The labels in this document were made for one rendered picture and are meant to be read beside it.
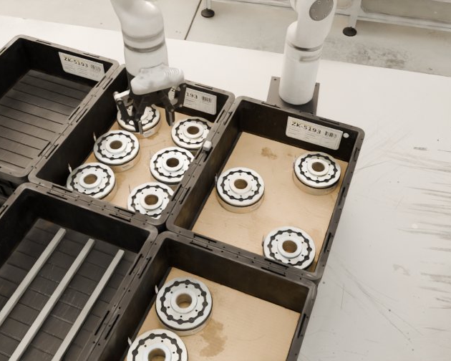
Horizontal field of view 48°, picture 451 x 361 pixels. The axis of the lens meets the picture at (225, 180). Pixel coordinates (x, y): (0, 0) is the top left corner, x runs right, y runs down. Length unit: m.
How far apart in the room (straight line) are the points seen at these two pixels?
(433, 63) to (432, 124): 1.48
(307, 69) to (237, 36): 1.70
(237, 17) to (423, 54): 1.07
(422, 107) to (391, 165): 0.26
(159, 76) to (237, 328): 0.46
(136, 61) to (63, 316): 0.48
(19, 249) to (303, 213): 0.59
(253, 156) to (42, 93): 0.57
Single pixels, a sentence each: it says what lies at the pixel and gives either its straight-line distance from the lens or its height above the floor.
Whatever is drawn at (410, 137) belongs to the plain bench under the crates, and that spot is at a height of 0.70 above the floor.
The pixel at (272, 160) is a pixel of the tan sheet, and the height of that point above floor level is 0.83.
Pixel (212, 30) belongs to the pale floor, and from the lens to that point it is 3.02.
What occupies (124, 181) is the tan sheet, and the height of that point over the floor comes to 0.83.
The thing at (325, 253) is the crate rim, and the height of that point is 0.93.
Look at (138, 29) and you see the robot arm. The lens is 0.84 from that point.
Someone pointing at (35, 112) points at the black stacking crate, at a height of 0.83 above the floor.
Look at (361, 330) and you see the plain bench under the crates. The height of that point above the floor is 0.70.
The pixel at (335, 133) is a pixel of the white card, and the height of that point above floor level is 0.91.
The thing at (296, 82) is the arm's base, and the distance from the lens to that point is 1.32.
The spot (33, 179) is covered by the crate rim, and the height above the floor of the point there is 0.93.
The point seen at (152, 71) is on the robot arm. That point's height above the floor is 1.16.
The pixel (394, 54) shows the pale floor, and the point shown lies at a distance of 3.02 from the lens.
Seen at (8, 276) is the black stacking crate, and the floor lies 0.83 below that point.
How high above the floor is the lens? 1.71
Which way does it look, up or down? 51 degrees down
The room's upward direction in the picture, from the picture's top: 2 degrees clockwise
